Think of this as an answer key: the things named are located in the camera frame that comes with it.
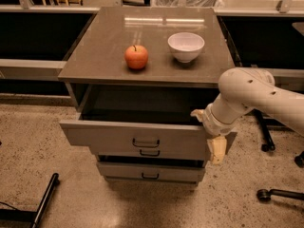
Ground metal railing frame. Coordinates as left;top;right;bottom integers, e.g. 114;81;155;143
1;0;303;87

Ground black stand leg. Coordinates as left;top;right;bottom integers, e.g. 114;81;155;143
254;109;276;152
0;173;60;228

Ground grey bottom drawer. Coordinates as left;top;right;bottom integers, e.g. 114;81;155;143
97;161;205;183

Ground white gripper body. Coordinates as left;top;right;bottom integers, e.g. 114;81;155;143
202;104;235;136

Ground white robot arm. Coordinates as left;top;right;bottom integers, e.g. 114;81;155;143
190;67;304;164

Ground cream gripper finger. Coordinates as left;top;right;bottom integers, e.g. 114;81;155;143
207;136;227;164
190;109;204;120

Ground grey top drawer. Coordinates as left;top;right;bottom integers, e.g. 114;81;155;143
60;89;216;159

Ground black caster leg right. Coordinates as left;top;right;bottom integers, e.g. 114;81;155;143
256;189;304;202

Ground black stand leg left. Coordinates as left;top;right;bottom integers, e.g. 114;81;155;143
0;173;60;228

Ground black caster far right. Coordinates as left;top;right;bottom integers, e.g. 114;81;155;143
294;151;304;168

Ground grey drawer cabinet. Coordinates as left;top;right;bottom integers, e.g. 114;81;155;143
57;6;243;187

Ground white bowl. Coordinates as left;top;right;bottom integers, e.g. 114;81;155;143
167;32;205;63

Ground red apple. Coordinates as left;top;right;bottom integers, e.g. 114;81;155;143
124;45;148;69

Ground black stand leg right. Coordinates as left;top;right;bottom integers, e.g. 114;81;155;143
254;109;276;152

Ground white wire basket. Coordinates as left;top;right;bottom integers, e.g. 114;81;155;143
151;0;224;8

